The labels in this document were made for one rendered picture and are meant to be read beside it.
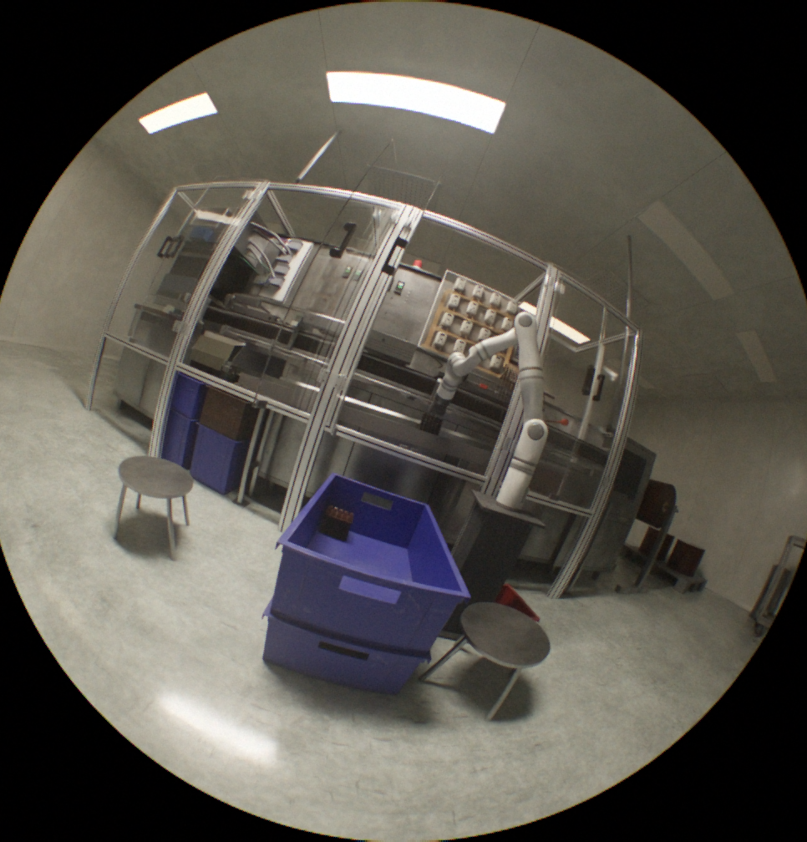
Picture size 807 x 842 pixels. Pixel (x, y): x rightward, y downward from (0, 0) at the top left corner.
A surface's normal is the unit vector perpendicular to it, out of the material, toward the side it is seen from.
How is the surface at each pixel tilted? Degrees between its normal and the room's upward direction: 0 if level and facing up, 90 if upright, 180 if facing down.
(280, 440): 90
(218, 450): 90
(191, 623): 0
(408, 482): 90
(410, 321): 90
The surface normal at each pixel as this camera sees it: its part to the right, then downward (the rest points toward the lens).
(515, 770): 0.34, -0.94
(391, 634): 0.07, 0.04
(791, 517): -0.94, -0.34
